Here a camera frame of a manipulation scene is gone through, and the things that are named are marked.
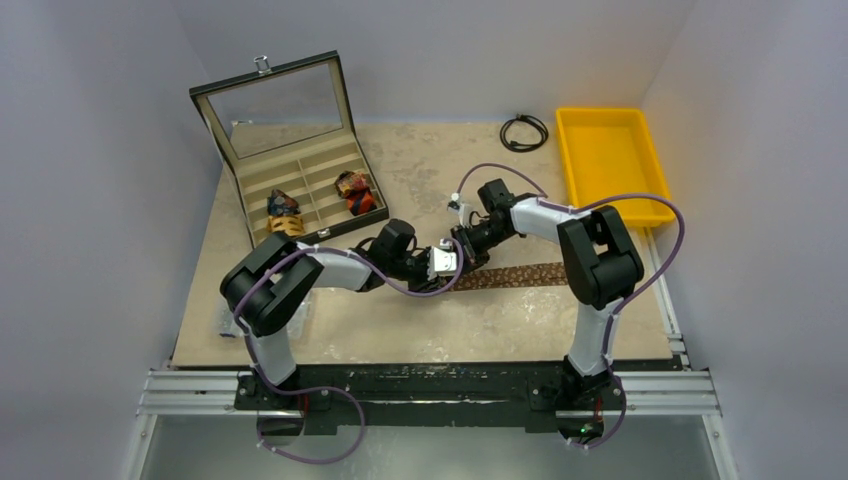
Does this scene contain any brown floral tie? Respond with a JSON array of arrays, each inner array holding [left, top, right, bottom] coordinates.
[[451, 262, 568, 291]]

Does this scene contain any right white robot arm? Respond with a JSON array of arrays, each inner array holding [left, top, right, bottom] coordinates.
[[450, 179, 644, 407]]

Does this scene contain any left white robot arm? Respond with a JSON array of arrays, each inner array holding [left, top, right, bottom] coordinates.
[[219, 219, 467, 409]]

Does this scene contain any orange navy rolled tie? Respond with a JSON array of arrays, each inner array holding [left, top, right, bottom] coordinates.
[[345, 188, 378, 216]]

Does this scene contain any multicolour patterned rolled tie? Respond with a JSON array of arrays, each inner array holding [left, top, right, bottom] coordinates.
[[334, 171, 369, 199]]

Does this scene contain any clear plastic screw box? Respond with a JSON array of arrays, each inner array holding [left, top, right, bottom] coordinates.
[[214, 294, 314, 340]]

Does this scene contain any yellow patterned rolled tie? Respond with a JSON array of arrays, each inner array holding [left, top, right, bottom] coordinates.
[[266, 214, 306, 239]]

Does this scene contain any dark floral rolled tie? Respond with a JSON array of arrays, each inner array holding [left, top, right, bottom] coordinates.
[[266, 189, 301, 217]]

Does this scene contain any yellow plastic tray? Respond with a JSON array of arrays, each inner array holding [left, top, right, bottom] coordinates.
[[555, 107, 671, 207]]

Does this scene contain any black tie display box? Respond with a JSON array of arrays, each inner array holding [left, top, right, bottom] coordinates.
[[189, 50, 390, 245]]

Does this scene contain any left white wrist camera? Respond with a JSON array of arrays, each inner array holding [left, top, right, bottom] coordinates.
[[427, 238, 462, 283]]

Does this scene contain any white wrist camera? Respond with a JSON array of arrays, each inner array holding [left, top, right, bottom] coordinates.
[[427, 238, 462, 283], [447, 192, 474, 228]]

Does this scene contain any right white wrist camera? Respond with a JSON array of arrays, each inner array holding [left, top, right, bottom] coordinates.
[[447, 192, 474, 228]]

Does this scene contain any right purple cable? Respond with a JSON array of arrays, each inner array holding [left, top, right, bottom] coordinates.
[[451, 162, 688, 452]]

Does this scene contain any purple cable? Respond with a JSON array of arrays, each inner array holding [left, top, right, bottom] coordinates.
[[451, 162, 688, 452], [231, 238, 468, 465]]

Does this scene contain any black coiled cable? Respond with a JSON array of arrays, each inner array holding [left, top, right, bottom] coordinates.
[[499, 114, 550, 154]]

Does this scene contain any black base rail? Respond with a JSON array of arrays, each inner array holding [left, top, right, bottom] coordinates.
[[234, 360, 625, 440]]

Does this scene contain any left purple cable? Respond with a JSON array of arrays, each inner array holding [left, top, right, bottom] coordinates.
[[231, 238, 468, 465]]

